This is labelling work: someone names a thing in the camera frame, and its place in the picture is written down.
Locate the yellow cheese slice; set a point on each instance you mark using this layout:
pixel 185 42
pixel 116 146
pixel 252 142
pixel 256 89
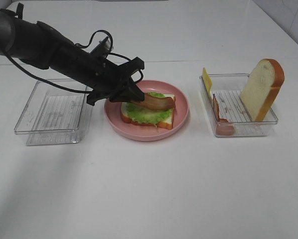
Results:
pixel 207 81

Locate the bread slice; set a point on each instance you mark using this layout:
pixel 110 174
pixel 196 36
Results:
pixel 262 88
pixel 161 124

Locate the pink round plate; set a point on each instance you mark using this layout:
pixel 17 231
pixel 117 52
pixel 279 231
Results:
pixel 149 133

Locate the right clear plastic tray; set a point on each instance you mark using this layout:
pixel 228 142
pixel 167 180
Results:
pixel 227 89

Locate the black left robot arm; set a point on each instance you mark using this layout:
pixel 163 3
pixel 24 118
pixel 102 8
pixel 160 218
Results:
pixel 43 47

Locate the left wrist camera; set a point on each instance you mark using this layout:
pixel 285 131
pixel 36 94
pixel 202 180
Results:
pixel 102 49

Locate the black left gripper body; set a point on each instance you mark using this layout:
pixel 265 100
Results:
pixel 105 78

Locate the left clear plastic tray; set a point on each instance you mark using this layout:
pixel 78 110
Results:
pixel 54 116

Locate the green lettuce leaf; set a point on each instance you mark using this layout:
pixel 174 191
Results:
pixel 142 115

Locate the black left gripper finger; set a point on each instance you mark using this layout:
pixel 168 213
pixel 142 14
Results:
pixel 116 99
pixel 132 93

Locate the clear plastic tray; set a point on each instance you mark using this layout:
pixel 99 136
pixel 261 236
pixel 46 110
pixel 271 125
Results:
pixel 227 89
pixel 54 116

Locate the bacon strip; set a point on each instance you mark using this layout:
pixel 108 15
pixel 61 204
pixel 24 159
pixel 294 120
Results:
pixel 223 127
pixel 154 103

